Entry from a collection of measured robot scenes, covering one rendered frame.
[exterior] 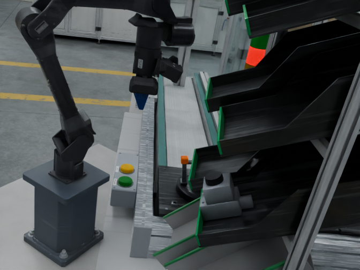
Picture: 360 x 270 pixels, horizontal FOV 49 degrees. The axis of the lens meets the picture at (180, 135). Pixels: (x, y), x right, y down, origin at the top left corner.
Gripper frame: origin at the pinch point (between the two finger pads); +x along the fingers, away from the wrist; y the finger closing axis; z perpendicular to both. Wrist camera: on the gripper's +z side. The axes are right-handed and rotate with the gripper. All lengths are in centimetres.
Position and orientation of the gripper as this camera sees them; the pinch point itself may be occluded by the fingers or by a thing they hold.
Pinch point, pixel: (142, 96)
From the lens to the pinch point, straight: 95.0
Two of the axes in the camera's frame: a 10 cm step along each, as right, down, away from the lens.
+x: -1.5, 8.9, 4.4
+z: 9.9, 1.1, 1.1
